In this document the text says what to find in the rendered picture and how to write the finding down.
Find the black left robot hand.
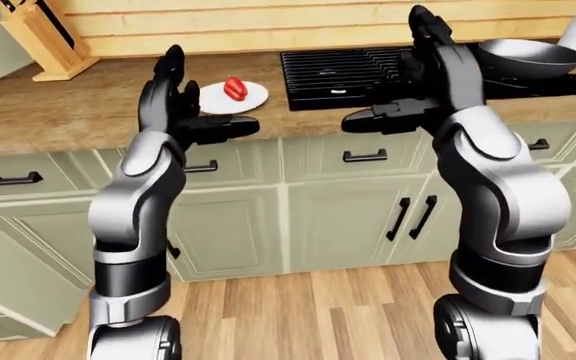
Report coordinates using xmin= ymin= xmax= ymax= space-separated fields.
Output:
xmin=137 ymin=44 xmax=262 ymax=150

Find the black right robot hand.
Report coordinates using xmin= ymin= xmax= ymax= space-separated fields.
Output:
xmin=340 ymin=4 xmax=487 ymax=135

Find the red bell pepper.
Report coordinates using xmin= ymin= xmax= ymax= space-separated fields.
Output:
xmin=223 ymin=75 xmax=250 ymax=102

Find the dark grey frying pan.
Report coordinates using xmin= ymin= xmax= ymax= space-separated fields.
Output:
xmin=476 ymin=38 xmax=576 ymax=80

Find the white round plate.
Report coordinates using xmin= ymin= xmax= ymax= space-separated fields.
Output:
xmin=198 ymin=80 xmax=270 ymax=115

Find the black cooktop with grates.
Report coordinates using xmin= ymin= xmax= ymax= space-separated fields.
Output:
xmin=279 ymin=45 xmax=576 ymax=113

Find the wooden knife block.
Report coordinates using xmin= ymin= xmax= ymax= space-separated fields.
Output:
xmin=0 ymin=0 xmax=102 ymax=83

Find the pale green kitchen cabinet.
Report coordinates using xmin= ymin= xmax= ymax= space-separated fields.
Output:
xmin=0 ymin=115 xmax=576 ymax=346

